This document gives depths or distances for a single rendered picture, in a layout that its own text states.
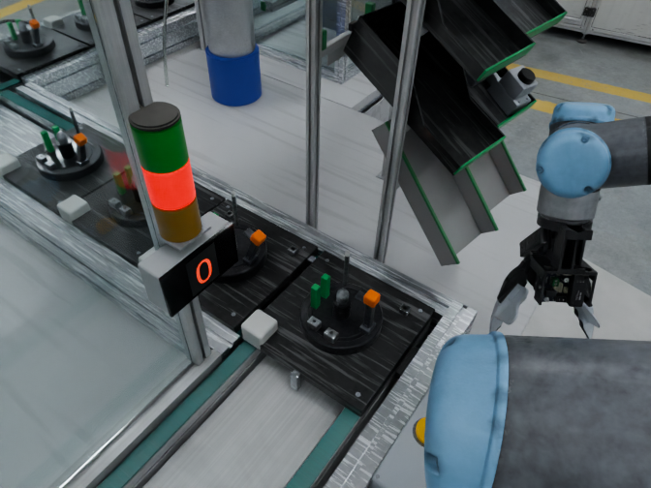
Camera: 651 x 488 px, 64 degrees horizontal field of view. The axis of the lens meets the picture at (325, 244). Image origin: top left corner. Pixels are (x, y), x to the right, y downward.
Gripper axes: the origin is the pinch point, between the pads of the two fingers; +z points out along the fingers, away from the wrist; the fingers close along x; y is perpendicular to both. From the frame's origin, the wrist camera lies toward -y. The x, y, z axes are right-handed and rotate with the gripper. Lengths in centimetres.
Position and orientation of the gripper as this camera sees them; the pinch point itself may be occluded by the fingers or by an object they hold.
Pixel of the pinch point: (538, 335)
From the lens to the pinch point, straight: 89.4
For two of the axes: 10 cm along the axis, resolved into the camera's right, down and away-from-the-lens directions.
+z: -0.2, 9.4, 3.4
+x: 10.0, 0.3, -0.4
